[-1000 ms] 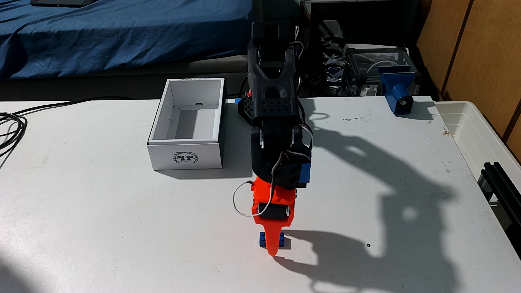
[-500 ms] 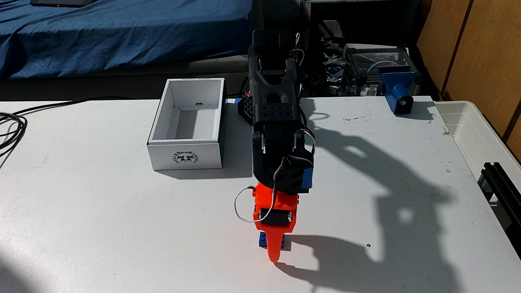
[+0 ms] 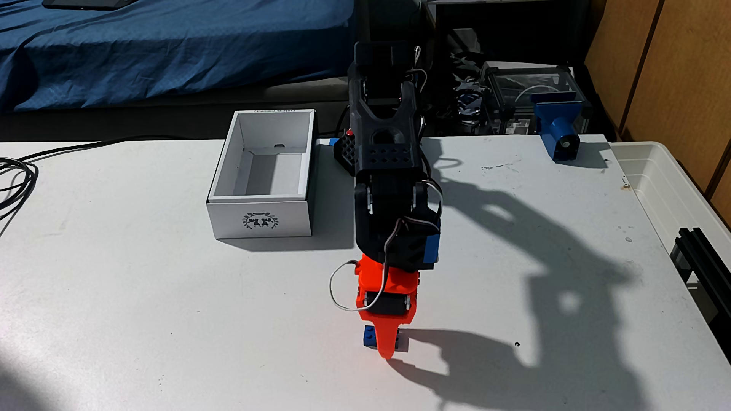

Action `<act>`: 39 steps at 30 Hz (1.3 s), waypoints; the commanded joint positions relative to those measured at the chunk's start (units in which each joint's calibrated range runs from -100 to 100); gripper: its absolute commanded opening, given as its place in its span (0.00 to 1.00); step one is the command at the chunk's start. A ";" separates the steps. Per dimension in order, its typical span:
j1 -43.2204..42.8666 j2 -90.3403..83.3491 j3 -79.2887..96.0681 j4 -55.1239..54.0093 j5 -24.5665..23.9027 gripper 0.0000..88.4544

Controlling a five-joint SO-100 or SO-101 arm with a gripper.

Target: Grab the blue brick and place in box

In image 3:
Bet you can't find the black white patterned item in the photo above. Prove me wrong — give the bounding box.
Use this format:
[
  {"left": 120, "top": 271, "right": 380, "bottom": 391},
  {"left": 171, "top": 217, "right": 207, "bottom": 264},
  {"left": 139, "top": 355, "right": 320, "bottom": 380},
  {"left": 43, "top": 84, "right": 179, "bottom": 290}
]
[{"left": 448, "top": 29, "right": 487, "bottom": 118}]

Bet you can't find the blue printed camera mount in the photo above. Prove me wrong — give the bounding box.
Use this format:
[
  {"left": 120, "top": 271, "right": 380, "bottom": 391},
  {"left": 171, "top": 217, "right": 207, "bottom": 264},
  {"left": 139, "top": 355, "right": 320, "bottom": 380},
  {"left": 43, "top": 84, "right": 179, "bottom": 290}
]
[{"left": 531, "top": 91, "right": 584, "bottom": 163}]

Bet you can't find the long black cable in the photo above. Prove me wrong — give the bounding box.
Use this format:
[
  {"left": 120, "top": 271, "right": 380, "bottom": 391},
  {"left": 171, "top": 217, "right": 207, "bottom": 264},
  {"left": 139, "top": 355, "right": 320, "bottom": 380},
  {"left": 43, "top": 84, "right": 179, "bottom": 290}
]
[{"left": 0, "top": 135, "right": 192, "bottom": 166}]

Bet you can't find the clear plastic case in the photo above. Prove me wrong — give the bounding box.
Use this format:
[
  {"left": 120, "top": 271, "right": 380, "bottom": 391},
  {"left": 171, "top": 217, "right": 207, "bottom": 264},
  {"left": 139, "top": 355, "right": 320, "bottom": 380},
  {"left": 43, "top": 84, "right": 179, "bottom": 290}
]
[{"left": 482, "top": 62, "right": 592, "bottom": 137}]

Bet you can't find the blue bed cover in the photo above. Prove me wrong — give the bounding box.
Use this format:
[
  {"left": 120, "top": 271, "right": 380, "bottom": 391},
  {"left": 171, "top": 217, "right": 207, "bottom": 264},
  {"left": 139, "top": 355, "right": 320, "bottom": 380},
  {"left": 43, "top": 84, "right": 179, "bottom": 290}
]
[{"left": 0, "top": 0, "right": 358, "bottom": 113}]

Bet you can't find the white plastic bin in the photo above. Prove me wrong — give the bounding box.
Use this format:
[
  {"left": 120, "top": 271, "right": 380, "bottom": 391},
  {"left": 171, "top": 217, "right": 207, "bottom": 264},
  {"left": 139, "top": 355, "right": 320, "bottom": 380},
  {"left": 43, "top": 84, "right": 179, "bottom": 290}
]
[{"left": 610, "top": 141, "right": 731, "bottom": 258}]

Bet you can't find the wooden cabinet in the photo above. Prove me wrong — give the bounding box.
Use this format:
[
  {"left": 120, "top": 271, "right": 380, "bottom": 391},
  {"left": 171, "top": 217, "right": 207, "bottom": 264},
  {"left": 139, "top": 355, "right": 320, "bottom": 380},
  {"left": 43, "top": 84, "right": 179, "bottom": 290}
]
[{"left": 585, "top": 0, "right": 731, "bottom": 225}]

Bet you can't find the black aluminium extrusion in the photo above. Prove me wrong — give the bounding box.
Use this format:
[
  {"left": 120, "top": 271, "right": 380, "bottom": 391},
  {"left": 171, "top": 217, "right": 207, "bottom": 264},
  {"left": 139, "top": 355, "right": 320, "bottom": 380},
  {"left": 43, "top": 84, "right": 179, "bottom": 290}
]
[{"left": 671, "top": 227, "right": 731, "bottom": 362}]

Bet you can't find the white cardboard box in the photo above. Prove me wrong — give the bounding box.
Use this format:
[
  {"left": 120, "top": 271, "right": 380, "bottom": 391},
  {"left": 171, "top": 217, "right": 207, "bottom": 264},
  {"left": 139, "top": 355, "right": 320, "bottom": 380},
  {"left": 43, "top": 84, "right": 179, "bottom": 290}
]
[{"left": 206, "top": 108, "right": 316, "bottom": 240}]

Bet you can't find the blue toy brick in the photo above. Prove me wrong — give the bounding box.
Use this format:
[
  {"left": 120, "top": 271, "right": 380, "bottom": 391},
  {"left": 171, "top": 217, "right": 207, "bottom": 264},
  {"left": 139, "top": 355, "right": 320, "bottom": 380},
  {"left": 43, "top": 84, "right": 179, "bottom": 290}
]
[{"left": 363, "top": 325, "right": 410, "bottom": 352}]

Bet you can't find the coiled black cable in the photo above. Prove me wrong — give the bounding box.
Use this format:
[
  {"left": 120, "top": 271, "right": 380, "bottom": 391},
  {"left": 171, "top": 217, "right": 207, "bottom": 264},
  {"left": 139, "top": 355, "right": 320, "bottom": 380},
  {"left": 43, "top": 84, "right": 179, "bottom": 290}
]
[{"left": 0, "top": 157, "right": 38, "bottom": 235}]

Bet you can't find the dark flat tablet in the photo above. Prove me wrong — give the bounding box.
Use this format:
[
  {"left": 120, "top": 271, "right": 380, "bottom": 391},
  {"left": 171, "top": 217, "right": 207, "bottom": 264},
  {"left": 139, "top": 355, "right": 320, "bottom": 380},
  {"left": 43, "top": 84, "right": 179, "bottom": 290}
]
[{"left": 41, "top": 0, "right": 138, "bottom": 11}]

